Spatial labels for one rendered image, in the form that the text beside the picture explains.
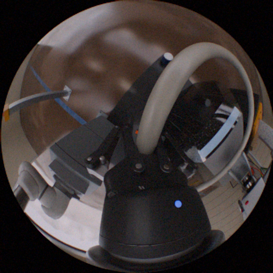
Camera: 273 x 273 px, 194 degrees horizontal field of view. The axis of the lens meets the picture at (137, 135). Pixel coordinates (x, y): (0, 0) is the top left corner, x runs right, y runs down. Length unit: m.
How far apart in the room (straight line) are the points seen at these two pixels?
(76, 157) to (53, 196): 0.30
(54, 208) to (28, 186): 0.18
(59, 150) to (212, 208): 5.89
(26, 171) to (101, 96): 1.06
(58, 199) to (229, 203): 5.81
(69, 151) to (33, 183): 0.33
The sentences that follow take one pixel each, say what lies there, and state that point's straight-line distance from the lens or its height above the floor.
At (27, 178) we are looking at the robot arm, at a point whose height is 1.05.
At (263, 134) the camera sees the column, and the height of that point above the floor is 0.90.
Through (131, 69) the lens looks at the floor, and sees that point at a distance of 1.07.
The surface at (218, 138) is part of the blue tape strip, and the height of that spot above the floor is 0.78.
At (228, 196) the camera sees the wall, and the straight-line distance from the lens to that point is 5.67.
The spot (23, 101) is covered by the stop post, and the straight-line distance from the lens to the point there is 1.15.
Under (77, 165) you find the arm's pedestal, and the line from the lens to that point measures 0.54.
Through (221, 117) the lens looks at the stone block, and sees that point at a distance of 0.44.
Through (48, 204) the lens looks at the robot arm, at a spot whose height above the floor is 1.06.
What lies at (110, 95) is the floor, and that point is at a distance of 1.07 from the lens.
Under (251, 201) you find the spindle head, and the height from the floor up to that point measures 1.19.
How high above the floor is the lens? 1.00
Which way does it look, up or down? 63 degrees down
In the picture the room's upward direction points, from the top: 175 degrees counter-clockwise
